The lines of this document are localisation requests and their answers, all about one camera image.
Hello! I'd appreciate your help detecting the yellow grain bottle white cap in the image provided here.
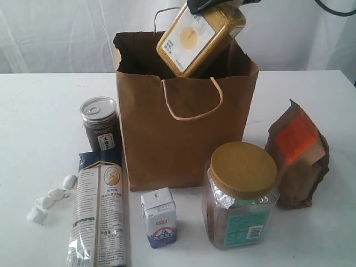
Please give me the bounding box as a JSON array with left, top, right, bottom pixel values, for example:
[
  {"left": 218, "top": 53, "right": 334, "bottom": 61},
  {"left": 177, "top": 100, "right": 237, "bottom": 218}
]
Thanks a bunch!
[{"left": 156, "top": 2, "right": 246, "bottom": 77}]

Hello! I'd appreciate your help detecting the dark tea can silver lid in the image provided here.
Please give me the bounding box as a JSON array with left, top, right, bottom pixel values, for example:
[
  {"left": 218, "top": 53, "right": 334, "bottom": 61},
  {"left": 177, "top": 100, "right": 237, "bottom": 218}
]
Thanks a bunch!
[{"left": 80, "top": 96, "right": 122, "bottom": 151}]

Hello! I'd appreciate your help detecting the clear jar yellow lid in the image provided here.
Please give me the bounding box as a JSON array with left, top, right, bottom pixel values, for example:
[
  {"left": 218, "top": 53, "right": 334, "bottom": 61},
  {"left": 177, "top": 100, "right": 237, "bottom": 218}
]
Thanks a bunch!
[{"left": 202, "top": 141, "right": 279, "bottom": 249}]

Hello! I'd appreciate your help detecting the white marshmallow bottom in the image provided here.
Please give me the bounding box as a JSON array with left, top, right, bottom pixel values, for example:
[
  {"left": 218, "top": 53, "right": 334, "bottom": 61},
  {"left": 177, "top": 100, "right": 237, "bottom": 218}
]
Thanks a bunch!
[{"left": 26, "top": 207, "right": 47, "bottom": 224}]

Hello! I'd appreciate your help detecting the brown paper bag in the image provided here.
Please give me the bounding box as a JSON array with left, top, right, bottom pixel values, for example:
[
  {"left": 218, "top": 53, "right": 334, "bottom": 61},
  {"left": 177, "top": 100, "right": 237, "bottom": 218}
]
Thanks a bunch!
[{"left": 113, "top": 31, "right": 259, "bottom": 191}]

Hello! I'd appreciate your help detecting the black cable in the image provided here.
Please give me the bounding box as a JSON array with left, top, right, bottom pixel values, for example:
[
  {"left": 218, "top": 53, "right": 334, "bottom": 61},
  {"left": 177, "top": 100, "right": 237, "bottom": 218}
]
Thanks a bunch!
[{"left": 314, "top": 0, "right": 356, "bottom": 17}]

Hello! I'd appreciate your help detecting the long pasta packet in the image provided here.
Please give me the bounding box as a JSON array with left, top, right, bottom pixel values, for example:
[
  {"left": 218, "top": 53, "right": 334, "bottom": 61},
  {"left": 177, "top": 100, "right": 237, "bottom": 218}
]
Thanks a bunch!
[{"left": 66, "top": 149, "right": 126, "bottom": 266}]

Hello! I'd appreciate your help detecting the white marshmallow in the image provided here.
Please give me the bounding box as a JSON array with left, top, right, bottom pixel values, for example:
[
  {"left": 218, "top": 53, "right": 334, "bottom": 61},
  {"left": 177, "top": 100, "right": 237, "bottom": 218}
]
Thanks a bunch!
[
  {"left": 34, "top": 196, "right": 55, "bottom": 210},
  {"left": 26, "top": 207, "right": 47, "bottom": 224},
  {"left": 47, "top": 188, "right": 66, "bottom": 201},
  {"left": 63, "top": 175, "right": 77, "bottom": 190}
]

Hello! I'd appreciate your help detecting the brown pouch orange label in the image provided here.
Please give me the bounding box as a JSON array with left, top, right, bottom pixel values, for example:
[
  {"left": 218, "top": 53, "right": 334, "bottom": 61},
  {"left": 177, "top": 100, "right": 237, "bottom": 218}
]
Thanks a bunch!
[{"left": 265, "top": 101, "right": 330, "bottom": 209}]

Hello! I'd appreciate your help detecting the white backdrop curtain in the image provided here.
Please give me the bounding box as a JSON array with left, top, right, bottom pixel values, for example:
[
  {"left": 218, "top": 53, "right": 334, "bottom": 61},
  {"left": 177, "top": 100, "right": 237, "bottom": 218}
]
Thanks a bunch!
[{"left": 1, "top": 1, "right": 355, "bottom": 80}]

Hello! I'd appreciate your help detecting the small white blue milk carton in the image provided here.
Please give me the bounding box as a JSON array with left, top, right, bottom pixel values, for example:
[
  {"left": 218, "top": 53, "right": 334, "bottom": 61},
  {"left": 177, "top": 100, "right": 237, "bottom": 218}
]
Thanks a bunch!
[{"left": 141, "top": 187, "right": 177, "bottom": 249}]

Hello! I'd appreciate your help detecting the white marshmallow top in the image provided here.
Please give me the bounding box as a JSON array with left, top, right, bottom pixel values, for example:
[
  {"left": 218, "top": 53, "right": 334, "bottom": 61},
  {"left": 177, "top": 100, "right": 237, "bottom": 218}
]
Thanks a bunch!
[{"left": 63, "top": 175, "right": 77, "bottom": 190}]

